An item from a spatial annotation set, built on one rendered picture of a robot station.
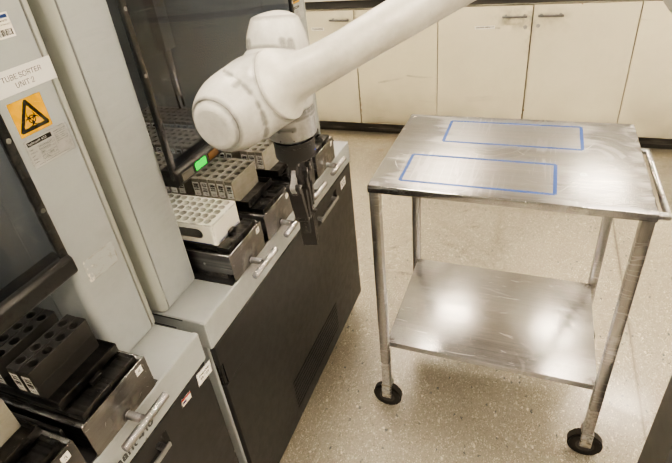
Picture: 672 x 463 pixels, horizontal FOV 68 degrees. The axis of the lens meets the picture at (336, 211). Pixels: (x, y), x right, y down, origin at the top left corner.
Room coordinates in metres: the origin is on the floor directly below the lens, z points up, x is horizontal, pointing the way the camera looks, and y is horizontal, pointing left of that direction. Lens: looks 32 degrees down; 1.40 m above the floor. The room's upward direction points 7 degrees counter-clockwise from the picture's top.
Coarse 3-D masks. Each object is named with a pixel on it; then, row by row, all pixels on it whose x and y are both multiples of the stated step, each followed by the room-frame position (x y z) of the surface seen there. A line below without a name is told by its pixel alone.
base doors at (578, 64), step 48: (432, 48) 3.00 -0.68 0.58; (480, 48) 2.88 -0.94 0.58; (528, 48) 2.76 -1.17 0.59; (576, 48) 2.68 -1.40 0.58; (624, 48) 2.58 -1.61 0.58; (336, 96) 3.26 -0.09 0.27; (384, 96) 3.12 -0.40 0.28; (432, 96) 3.00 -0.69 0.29; (480, 96) 2.87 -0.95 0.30; (528, 96) 2.76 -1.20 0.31; (576, 96) 2.66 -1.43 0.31; (624, 96) 2.56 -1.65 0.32
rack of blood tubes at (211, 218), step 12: (180, 204) 0.95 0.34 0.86; (192, 204) 0.96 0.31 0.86; (204, 204) 0.94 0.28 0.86; (216, 204) 0.94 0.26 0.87; (228, 204) 0.93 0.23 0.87; (180, 216) 0.91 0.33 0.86; (192, 216) 0.90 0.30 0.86; (204, 216) 0.90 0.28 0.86; (216, 216) 0.89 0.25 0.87; (228, 216) 0.91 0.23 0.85; (180, 228) 0.95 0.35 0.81; (192, 228) 0.87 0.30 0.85; (204, 228) 0.86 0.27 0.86; (216, 228) 0.86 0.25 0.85; (228, 228) 0.90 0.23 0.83; (192, 240) 0.87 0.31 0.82; (204, 240) 0.86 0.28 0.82; (216, 240) 0.85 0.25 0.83
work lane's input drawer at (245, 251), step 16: (240, 224) 0.92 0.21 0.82; (256, 224) 0.93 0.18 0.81; (224, 240) 0.86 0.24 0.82; (240, 240) 0.87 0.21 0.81; (256, 240) 0.92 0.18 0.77; (192, 256) 0.86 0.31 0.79; (208, 256) 0.84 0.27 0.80; (224, 256) 0.82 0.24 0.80; (240, 256) 0.85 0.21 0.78; (256, 256) 0.90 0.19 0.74; (272, 256) 0.88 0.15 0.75; (224, 272) 0.83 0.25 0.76; (240, 272) 0.84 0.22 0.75; (256, 272) 0.83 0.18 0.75
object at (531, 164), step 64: (448, 128) 1.29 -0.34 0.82; (512, 128) 1.24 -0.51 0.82; (576, 128) 1.20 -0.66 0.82; (384, 192) 1.01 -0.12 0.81; (448, 192) 0.95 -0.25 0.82; (512, 192) 0.92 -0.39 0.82; (576, 192) 0.89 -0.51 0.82; (640, 192) 0.86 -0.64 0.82; (384, 256) 1.03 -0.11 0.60; (640, 256) 0.78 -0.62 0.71; (384, 320) 1.02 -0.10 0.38; (448, 320) 1.09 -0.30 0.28; (512, 320) 1.06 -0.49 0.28; (576, 320) 1.03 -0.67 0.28; (384, 384) 1.02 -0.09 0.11; (576, 384) 0.82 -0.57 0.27; (576, 448) 0.80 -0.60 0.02
